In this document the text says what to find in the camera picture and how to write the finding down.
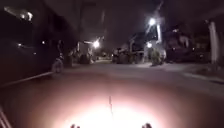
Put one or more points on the vehicle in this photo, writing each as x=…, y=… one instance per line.
x=126, y=55

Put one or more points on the street lamp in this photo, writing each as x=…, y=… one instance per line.
x=96, y=43

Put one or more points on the grey asphalt road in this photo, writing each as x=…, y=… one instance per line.
x=133, y=83

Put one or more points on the bush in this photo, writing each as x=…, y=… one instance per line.
x=155, y=56

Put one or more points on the street lamp pole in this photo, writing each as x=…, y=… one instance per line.
x=158, y=31

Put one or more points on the robot's own part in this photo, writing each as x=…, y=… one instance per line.
x=146, y=125
x=75, y=126

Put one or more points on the dark building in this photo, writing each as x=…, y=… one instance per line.
x=30, y=43

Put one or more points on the pale kerb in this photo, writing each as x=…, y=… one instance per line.
x=26, y=79

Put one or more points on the pale pole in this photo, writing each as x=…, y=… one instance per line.
x=213, y=41

